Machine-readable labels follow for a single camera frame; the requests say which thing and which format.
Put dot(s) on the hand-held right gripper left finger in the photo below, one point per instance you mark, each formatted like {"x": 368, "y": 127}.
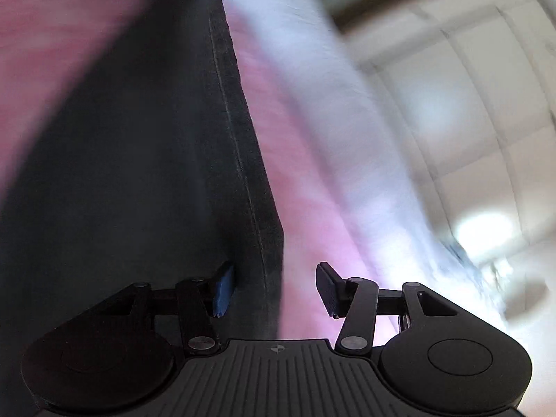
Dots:
{"x": 223, "y": 291}

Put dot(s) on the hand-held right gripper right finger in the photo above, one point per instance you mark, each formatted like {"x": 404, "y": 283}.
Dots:
{"x": 328, "y": 291}

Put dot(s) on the dark grey jeans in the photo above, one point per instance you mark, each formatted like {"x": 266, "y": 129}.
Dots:
{"x": 152, "y": 160}

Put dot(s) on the pink rose blanket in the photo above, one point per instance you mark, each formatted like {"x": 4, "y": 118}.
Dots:
{"x": 295, "y": 182}

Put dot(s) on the striped pale quilt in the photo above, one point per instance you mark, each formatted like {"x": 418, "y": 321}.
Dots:
{"x": 347, "y": 117}

